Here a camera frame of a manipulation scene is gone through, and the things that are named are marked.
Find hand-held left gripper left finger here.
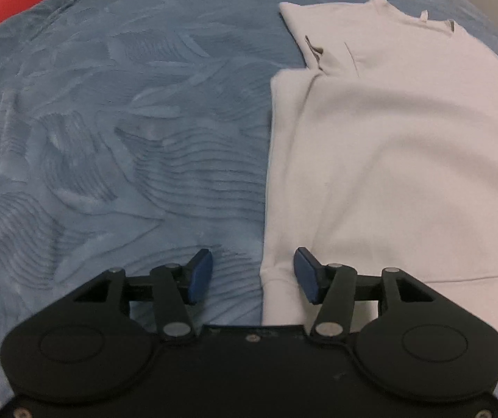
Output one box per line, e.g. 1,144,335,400
72,248,214,343

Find white printed sweatshirt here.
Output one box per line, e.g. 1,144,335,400
259,0,498,340

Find blue textured blanket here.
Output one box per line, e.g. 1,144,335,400
0,0,498,410

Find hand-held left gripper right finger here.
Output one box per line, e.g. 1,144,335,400
293,247,435,344

